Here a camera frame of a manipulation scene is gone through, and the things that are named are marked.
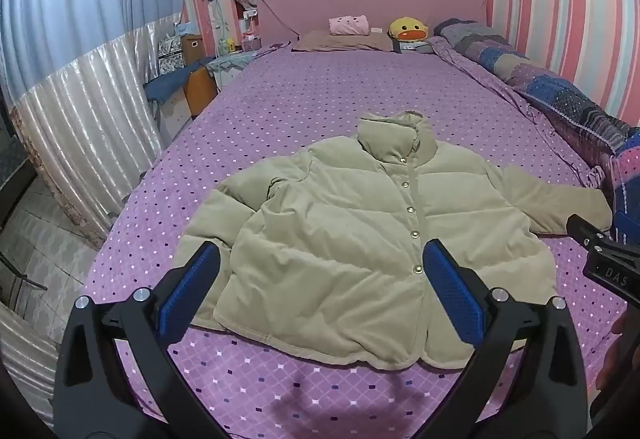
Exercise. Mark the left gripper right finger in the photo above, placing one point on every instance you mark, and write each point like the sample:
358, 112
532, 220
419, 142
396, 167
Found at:
548, 395

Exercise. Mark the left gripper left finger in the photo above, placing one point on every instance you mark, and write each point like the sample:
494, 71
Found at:
92, 395

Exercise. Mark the beige puffer jacket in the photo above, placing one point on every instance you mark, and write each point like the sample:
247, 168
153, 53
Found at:
321, 250

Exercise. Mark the person's right hand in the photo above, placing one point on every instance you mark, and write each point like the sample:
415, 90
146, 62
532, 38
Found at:
609, 365

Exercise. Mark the patchwork quilt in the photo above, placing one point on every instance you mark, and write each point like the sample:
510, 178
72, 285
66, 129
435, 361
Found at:
600, 139

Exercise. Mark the silver striped curtain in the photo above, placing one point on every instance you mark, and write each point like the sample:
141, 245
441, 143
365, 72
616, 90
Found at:
88, 128

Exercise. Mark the blue cloth on cabinet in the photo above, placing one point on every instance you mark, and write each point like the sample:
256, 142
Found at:
163, 87

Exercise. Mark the orange bedside cabinet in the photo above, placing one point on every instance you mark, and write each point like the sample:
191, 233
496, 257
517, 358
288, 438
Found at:
200, 90

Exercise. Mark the yellow duck plush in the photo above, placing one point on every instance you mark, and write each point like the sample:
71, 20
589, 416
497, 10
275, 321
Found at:
408, 29

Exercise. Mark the purple dotted bed sheet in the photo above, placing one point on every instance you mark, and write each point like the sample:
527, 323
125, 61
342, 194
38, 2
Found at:
281, 102

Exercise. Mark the brown storage box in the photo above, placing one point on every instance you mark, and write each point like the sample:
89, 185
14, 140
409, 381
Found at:
192, 49

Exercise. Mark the brown pillow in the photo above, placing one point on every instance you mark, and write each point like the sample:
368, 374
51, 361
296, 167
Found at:
321, 40

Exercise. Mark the pink headboard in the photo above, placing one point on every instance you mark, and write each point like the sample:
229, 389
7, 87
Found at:
281, 21

